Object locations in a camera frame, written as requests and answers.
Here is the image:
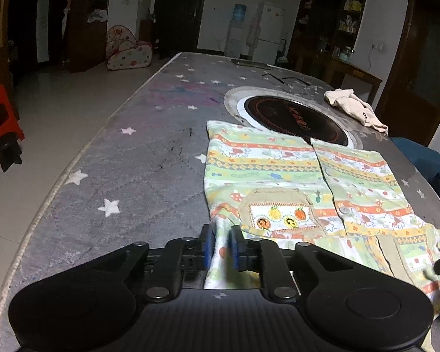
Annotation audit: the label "dark wooden wall cabinet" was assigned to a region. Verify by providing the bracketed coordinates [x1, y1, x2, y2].
[290, 0, 369, 77]

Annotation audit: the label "dark wooden entrance door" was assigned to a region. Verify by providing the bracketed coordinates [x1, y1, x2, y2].
[154, 0, 209, 59]

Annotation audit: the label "brown door with glass panel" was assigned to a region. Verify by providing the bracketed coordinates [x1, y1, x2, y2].
[374, 0, 440, 147]

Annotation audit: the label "flat dark phone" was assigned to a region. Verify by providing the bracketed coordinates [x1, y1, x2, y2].
[232, 59, 275, 70]

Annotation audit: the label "white refrigerator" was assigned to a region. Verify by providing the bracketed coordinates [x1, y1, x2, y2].
[253, 2, 283, 65]

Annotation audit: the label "cream cloth garment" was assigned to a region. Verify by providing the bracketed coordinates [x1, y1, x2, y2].
[324, 89, 388, 135]

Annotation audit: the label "patterned green children's shirt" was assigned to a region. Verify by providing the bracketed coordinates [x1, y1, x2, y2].
[203, 119, 440, 316]

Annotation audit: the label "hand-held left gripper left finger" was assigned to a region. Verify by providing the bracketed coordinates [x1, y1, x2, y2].
[82, 225, 217, 301]

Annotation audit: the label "eyeglasses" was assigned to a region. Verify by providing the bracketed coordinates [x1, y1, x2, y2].
[262, 73, 318, 94]

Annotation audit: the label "black plastic object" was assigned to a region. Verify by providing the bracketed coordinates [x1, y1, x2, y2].
[0, 136, 23, 172]

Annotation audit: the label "round black induction cooktop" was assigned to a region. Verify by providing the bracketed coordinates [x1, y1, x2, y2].
[224, 86, 363, 149]

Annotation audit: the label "wooden desk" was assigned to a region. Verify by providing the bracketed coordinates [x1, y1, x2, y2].
[297, 49, 384, 107]

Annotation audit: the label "blue chair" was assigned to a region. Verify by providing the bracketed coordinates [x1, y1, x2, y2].
[390, 137, 440, 206]

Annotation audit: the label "polka-dot play tent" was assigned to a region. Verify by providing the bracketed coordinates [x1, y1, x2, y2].
[106, 26, 153, 71]

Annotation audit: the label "red plastic stool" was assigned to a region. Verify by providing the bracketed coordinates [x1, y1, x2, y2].
[0, 84, 24, 164]

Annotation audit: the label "grey star-print table cover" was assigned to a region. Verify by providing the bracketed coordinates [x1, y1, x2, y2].
[0, 52, 440, 352]

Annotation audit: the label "white water dispenser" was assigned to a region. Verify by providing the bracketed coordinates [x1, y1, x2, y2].
[225, 4, 248, 57]

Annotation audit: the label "pink hanging cloth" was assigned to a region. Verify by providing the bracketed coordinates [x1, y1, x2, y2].
[247, 14, 259, 49]

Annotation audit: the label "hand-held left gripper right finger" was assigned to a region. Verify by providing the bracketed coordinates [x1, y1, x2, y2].
[229, 225, 360, 303]

